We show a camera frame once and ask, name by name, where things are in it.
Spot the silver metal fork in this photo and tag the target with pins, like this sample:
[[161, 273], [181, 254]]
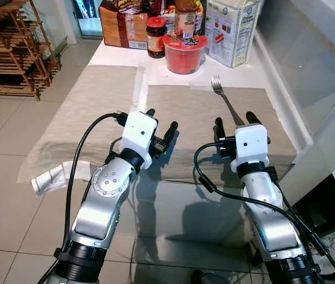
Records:
[[216, 86]]

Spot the beige woven placemat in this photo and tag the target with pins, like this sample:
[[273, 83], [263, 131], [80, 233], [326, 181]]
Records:
[[185, 106], [79, 112]]

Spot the red plastic tub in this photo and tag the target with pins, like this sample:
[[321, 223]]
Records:
[[185, 56]]

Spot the dark jar with red lid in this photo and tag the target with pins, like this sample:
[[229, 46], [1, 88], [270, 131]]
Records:
[[155, 38]]

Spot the white cream cracker box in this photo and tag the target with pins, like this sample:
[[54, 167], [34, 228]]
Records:
[[232, 32]]

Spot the brown cardboard food box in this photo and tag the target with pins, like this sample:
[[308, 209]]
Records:
[[120, 26]]

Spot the brown capped sauce bottle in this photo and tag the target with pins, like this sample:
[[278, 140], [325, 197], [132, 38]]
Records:
[[186, 21]]

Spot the black metal stand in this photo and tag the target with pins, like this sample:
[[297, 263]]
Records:
[[321, 204]]

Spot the white rolled paper towel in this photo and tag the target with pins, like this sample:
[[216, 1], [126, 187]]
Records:
[[49, 180]]

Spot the grey robot right foot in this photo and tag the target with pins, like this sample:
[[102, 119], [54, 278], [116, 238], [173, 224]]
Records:
[[209, 277]]

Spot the pile of white clothes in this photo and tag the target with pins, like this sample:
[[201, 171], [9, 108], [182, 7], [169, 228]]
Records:
[[333, 245]]

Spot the wooden slatted shelf rack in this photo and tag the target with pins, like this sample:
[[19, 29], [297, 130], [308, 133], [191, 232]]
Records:
[[13, 53]]

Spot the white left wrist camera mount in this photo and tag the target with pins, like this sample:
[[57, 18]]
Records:
[[139, 130]]

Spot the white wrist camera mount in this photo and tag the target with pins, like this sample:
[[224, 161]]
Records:
[[250, 142], [139, 130]]

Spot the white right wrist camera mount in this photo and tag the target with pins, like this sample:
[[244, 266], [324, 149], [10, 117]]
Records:
[[250, 142]]

